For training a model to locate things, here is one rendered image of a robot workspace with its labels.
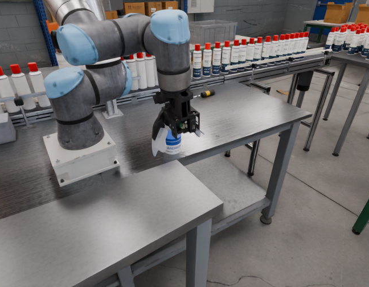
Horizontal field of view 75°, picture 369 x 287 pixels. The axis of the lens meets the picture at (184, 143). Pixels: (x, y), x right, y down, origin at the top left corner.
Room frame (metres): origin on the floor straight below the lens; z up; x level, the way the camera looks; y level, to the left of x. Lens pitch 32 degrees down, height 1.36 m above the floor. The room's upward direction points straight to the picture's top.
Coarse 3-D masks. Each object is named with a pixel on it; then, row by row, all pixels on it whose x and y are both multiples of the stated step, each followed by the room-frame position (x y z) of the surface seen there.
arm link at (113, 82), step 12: (96, 0) 0.80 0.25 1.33; (96, 12) 0.79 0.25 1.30; (108, 60) 0.77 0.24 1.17; (120, 60) 0.81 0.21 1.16; (96, 72) 0.76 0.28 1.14; (108, 72) 0.76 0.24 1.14; (120, 72) 0.79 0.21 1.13; (96, 84) 0.73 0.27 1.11; (108, 84) 0.75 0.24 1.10; (120, 84) 0.78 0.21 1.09; (108, 96) 0.75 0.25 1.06; (120, 96) 0.79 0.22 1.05
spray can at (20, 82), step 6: (12, 66) 1.04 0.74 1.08; (18, 66) 1.06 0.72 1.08; (18, 72) 1.05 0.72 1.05; (12, 78) 1.04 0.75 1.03; (18, 78) 1.04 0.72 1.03; (24, 78) 1.06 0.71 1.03; (18, 84) 1.04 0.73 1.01; (24, 84) 1.05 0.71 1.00; (18, 90) 1.04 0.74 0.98; (24, 90) 1.04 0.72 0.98; (24, 102) 1.04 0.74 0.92; (30, 102) 1.05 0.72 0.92; (24, 108) 1.04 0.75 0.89; (30, 108) 1.04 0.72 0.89
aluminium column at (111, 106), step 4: (112, 100) 1.09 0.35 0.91; (108, 104) 1.08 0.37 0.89; (112, 104) 1.10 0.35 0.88; (116, 104) 1.10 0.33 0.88; (108, 108) 1.08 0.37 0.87; (112, 108) 1.10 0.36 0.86; (116, 108) 1.10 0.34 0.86; (108, 112) 1.08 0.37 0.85; (112, 112) 1.09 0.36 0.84; (116, 112) 1.10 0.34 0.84
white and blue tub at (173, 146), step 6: (168, 132) 0.80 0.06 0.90; (168, 138) 0.75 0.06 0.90; (174, 138) 0.75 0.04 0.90; (180, 138) 0.77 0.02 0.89; (168, 144) 0.75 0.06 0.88; (174, 144) 0.75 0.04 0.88; (180, 144) 0.77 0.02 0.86; (168, 150) 0.75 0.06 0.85; (174, 150) 0.75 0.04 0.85; (180, 150) 0.77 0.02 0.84
